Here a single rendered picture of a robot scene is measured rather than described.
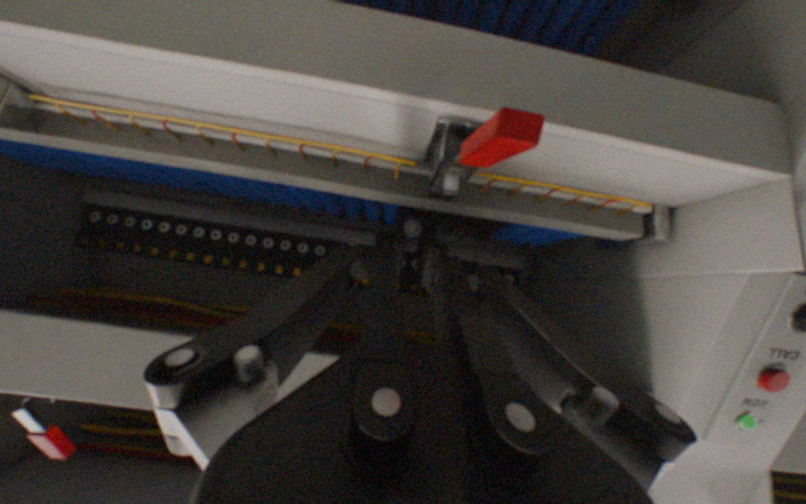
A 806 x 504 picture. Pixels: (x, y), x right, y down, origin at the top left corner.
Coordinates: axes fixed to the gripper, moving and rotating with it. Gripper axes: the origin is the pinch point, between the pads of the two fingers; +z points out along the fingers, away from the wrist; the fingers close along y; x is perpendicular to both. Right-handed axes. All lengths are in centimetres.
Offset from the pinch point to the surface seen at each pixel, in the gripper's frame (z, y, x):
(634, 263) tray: 0.8, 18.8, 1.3
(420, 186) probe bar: -0.2, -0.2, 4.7
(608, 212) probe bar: 0.1, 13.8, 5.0
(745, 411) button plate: -6.7, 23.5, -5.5
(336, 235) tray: 10.4, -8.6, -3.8
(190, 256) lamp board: 7.9, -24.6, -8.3
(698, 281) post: -3.3, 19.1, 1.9
